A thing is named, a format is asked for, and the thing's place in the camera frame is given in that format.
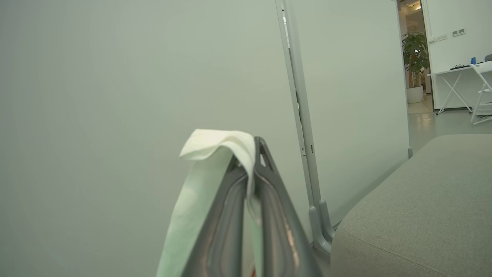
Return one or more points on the white folding chair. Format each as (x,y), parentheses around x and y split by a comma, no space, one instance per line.
(482,92)

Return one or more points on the wide pale partition panel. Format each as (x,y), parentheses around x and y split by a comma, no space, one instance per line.
(134,96)

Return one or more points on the grey double wall outlet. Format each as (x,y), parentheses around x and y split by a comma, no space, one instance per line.
(458,32)

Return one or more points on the black flat item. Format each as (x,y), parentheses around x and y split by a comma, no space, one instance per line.
(459,67)

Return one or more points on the white wall socket strip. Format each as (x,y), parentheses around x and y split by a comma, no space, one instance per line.
(441,37)

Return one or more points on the grey fabric sofa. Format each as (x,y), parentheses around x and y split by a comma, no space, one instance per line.
(423,215)

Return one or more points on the narrow pale partition panel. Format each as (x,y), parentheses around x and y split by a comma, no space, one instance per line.
(353,96)

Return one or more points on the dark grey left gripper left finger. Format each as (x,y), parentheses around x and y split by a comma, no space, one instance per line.
(219,231)

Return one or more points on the white plant pot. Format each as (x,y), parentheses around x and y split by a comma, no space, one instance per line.
(415,94)

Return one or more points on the green leafy potted plant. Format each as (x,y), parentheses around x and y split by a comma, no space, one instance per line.
(415,54)

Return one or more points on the grey double partition post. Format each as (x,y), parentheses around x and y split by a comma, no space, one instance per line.
(301,115)

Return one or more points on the grey partition post foot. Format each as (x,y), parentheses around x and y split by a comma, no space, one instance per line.
(317,234)
(327,223)

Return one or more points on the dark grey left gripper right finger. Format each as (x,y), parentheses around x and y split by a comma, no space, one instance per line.
(276,223)

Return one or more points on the grey keyboard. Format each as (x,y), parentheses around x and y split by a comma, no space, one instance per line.
(485,109)

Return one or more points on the red and white garment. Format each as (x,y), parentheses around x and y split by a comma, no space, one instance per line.
(196,204)

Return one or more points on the white folding table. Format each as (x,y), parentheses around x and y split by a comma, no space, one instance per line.
(451,72)

